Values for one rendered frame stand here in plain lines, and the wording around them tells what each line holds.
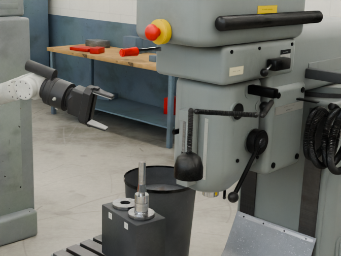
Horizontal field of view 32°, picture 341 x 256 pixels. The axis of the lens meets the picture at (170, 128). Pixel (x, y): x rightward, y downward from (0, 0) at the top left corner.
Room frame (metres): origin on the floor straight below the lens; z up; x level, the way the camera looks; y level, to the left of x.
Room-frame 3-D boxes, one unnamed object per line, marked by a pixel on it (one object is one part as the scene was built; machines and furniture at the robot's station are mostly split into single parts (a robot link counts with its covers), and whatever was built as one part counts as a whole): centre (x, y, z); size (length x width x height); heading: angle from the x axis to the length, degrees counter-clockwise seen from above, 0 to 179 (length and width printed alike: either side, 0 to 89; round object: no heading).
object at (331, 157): (1.71, -0.45, 1.45); 0.18 x 0.16 x 0.21; 138
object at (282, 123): (1.78, -0.25, 1.47); 0.24 x 0.19 x 0.26; 48
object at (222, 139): (1.64, -0.13, 1.47); 0.21 x 0.19 x 0.32; 48
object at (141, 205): (1.88, 0.09, 1.14); 0.05 x 0.05 x 0.06
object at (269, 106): (1.46, -0.24, 1.58); 0.17 x 0.01 x 0.01; 164
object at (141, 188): (1.88, 0.09, 1.24); 0.03 x 0.03 x 0.11
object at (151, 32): (1.45, 0.05, 1.76); 0.04 x 0.03 x 0.04; 48
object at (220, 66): (1.67, -0.15, 1.68); 0.34 x 0.24 x 0.10; 138
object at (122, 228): (1.92, 0.12, 1.02); 0.22 x 0.12 x 0.20; 37
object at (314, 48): (2.01, -0.46, 1.66); 0.80 x 0.23 x 0.20; 138
